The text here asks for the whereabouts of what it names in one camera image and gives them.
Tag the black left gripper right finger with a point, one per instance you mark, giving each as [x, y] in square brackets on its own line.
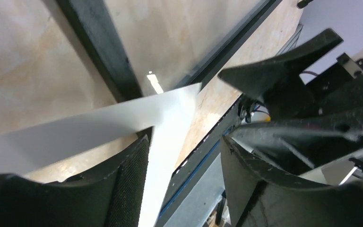
[261, 195]

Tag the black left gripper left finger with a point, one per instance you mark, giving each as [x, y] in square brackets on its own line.
[106, 195]

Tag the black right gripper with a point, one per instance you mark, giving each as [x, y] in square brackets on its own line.
[312, 125]

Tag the white mat board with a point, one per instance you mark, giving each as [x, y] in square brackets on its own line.
[168, 114]

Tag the black microphone on tripod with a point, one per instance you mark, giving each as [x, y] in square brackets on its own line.
[303, 3]

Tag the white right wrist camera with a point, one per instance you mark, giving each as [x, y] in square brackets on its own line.
[337, 173]

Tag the black picture frame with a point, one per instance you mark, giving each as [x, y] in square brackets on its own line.
[95, 30]

